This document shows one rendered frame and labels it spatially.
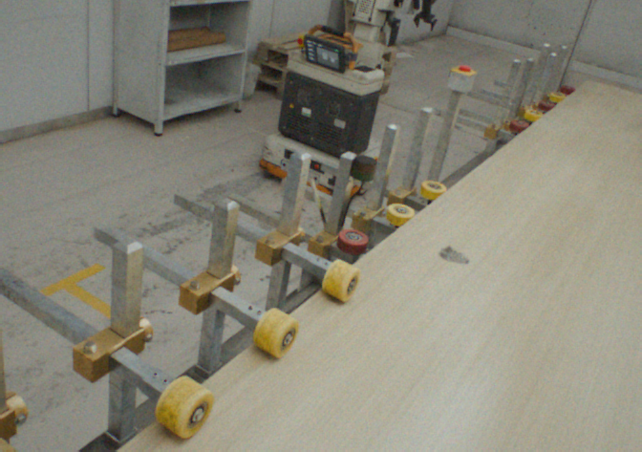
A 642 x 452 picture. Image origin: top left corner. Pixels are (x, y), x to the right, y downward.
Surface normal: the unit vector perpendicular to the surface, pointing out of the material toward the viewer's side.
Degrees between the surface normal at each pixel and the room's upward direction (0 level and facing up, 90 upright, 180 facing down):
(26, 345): 0
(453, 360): 0
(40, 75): 90
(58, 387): 0
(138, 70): 90
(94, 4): 90
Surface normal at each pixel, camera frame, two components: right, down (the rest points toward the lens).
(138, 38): -0.53, 0.31
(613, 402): 0.17, -0.87
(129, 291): 0.83, 0.38
